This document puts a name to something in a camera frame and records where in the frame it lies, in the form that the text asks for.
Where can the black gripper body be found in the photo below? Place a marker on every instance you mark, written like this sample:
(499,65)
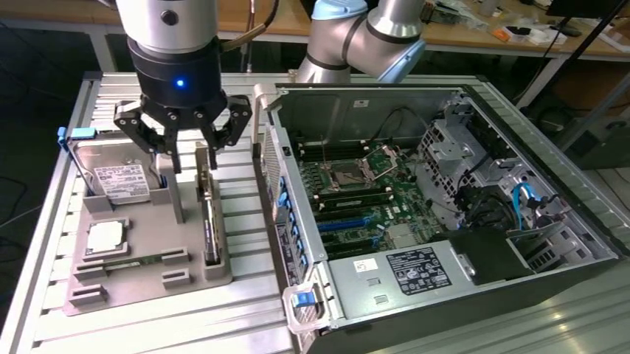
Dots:
(172,66)

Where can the black graphics card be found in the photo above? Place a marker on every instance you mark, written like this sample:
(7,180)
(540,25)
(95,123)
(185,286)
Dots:
(211,221)

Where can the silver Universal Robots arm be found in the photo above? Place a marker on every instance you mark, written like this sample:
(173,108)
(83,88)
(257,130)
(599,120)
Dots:
(379,33)

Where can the blue disk caddy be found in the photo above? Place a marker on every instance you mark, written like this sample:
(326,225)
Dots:
(80,133)

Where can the silver hard disk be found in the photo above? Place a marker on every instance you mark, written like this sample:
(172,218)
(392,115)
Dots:
(113,173)

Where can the thin locking lever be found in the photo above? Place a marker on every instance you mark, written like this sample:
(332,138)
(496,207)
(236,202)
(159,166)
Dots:
(324,151)

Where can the blue card retainer clip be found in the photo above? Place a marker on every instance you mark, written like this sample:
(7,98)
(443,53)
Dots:
(295,233)
(304,263)
(284,202)
(283,184)
(300,248)
(290,218)

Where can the CPU socket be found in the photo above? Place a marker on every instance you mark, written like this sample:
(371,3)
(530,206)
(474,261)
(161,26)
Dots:
(344,173)

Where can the wooden workbench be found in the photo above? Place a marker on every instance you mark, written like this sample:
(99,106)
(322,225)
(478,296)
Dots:
(491,44)
(49,11)

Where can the grey parts rack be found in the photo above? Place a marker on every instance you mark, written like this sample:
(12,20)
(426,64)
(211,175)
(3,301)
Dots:
(147,236)

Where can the silver CPU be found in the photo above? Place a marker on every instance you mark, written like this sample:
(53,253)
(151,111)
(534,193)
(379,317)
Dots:
(105,237)

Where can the metal socket cover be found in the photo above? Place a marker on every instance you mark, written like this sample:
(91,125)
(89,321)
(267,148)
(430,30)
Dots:
(380,158)

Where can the installed dark RAM stick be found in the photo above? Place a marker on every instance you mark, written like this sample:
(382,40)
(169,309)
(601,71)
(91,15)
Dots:
(354,201)

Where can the green loose RAM stick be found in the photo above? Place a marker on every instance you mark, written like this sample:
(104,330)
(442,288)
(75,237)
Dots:
(123,263)

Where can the green motherboard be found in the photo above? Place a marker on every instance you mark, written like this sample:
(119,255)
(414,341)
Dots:
(403,206)

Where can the grey metal disk bay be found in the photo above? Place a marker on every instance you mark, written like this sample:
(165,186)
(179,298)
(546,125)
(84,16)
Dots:
(452,155)

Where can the silver chipset heat sink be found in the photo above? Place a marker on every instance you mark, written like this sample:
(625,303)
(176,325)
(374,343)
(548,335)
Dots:
(403,236)

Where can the blue case latch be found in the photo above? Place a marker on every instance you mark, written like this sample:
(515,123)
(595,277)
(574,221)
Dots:
(300,298)

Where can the pile of circuit boards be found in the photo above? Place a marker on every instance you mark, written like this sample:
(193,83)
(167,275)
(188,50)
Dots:
(450,11)

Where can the grey power supply unit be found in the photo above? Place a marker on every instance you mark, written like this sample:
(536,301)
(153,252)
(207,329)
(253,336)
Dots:
(394,280)

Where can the white and orange parts box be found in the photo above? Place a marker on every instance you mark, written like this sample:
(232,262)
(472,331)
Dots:
(522,35)

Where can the black plastic air shroud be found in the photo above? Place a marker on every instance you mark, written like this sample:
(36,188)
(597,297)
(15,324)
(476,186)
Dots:
(487,258)

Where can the open black PC case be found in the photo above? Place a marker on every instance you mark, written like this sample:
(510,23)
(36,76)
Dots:
(491,313)

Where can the dark grey machine housing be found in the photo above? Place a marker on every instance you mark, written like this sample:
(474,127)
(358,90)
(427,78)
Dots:
(601,147)

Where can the black monitor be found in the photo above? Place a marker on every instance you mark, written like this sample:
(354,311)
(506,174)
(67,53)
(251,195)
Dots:
(590,7)

